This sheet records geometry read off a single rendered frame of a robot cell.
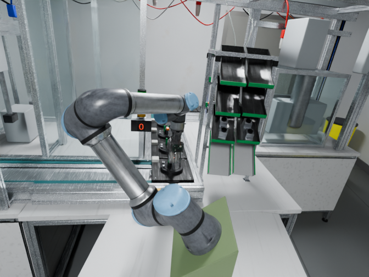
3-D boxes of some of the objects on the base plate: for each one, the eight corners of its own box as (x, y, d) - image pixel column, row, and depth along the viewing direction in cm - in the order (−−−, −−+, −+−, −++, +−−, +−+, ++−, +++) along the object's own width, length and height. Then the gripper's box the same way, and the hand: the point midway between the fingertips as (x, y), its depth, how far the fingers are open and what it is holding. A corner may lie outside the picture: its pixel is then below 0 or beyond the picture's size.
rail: (202, 201, 130) (205, 186, 125) (32, 205, 115) (28, 187, 111) (200, 195, 135) (202, 180, 130) (37, 198, 120) (33, 181, 116)
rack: (250, 181, 154) (281, 56, 122) (197, 181, 148) (216, 50, 116) (239, 165, 173) (263, 54, 141) (192, 165, 167) (206, 48, 135)
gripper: (169, 131, 113) (166, 168, 122) (187, 132, 115) (183, 168, 123) (168, 125, 121) (165, 160, 129) (184, 126, 122) (181, 160, 131)
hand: (174, 159), depth 128 cm, fingers closed
